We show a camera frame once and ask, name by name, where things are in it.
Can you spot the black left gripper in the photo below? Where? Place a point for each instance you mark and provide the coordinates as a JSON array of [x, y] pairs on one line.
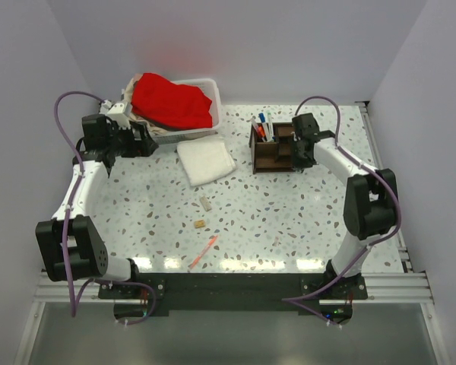
[[145, 147]]

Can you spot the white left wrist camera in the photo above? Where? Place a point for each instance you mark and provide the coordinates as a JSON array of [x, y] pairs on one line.
[[118, 111]]

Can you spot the red cloth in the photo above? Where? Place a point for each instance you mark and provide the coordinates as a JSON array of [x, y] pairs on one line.
[[169, 105]]

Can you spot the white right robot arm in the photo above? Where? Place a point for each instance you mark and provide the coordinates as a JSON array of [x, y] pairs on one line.
[[371, 213]]

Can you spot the orange pink pen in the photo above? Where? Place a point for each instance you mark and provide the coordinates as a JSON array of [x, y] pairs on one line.
[[203, 252]]

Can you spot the green capped white marker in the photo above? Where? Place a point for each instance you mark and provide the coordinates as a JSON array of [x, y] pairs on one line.
[[270, 125]]

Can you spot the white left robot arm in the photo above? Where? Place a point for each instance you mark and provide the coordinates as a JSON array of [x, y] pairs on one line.
[[70, 244]]

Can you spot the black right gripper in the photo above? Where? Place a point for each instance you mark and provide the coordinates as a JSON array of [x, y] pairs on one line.
[[298, 163]]

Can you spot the brown wooden desk organizer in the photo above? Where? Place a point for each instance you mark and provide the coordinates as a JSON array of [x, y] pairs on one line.
[[273, 156]]

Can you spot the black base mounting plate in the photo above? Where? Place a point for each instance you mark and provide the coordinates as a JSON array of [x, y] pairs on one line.
[[210, 292]]

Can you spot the white plastic basket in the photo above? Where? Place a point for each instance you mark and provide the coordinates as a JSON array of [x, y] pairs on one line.
[[209, 87]]

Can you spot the beige eraser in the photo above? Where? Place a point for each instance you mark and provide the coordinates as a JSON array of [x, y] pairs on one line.
[[205, 203]]

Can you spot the blue capped white marker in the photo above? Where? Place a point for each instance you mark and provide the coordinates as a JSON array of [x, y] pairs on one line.
[[264, 127]]

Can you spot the black orange highlighter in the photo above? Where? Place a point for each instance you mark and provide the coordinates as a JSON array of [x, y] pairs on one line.
[[260, 132]]

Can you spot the folded white towel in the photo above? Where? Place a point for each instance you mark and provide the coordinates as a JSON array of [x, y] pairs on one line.
[[205, 159]]

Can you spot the beige cloth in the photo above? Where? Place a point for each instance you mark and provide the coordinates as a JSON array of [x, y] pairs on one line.
[[127, 94]]

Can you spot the red clear pen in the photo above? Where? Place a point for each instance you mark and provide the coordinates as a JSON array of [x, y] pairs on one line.
[[255, 125]]

